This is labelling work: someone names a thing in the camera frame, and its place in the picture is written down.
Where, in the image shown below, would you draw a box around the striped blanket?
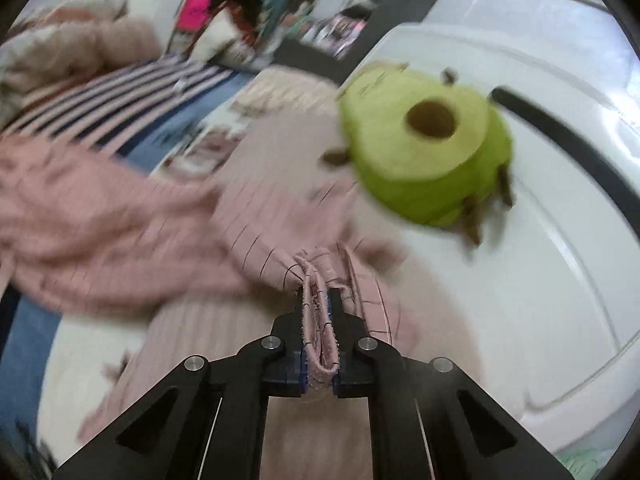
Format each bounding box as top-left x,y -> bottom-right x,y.
0,57 -> 261,441

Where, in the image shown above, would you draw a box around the neon pink paper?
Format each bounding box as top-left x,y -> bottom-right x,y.
177,0 -> 214,34

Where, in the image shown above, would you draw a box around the white cloth bundle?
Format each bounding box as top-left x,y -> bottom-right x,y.
191,9 -> 237,62

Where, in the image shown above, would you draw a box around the green avocado plush toy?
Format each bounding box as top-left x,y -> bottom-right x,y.
320,61 -> 518,247

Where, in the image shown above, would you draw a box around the cluttered bookshelf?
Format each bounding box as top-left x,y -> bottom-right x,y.
274,0 -> 467,62

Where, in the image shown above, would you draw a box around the red and dark clothes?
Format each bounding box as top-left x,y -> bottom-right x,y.
215,0 -> 267,45

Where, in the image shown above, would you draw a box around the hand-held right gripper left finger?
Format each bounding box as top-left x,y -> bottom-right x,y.
52,287 -> 308,480

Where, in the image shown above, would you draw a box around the beige clothes pile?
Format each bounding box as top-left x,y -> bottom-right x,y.
0,0 -> 167,127

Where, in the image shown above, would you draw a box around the pink checked pants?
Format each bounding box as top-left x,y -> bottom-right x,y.
0,135 -> 423,396

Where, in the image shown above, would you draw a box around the pink patterned pillow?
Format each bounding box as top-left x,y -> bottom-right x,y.
234,66 -> 351,113

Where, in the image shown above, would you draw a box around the white bed headboard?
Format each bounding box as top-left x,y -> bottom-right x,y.
345,22 -> 640,456

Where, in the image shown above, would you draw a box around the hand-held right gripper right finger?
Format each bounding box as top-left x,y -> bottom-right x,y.
326,290 -> 574,480

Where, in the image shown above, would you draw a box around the white bed sheet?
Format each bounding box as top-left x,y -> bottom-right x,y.
37,220 -> 531,461

